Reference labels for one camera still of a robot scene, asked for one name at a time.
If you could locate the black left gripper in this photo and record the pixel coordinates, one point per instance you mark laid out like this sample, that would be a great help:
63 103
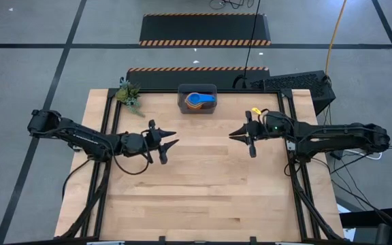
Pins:
138 144

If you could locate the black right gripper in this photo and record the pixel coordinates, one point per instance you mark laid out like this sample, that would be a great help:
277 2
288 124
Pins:
271 127

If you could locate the orange measuring cup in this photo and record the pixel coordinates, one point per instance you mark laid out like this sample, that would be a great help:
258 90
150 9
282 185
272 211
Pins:
192 107

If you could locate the blue measuring cup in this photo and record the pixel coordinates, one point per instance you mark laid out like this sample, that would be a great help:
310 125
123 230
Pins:
194 98

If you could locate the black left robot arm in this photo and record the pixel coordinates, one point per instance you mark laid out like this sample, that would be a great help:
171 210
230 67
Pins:
80 137

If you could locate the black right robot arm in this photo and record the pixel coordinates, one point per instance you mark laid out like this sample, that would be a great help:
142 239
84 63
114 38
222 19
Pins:
335 134

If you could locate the grey translucent plastic basket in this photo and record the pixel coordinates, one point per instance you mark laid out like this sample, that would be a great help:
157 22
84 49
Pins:
196 87

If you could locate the small yellow tag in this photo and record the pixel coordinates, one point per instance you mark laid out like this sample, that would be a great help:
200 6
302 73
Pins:
256 110

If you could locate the artificial green succulent plant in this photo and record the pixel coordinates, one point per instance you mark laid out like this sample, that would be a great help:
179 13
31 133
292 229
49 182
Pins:
128 95

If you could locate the black ramp with hazard stripes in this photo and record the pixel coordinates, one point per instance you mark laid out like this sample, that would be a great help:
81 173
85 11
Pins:
204 29
168 78

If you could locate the black aluminium table frame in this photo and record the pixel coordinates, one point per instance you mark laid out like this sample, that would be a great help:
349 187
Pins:
155 91

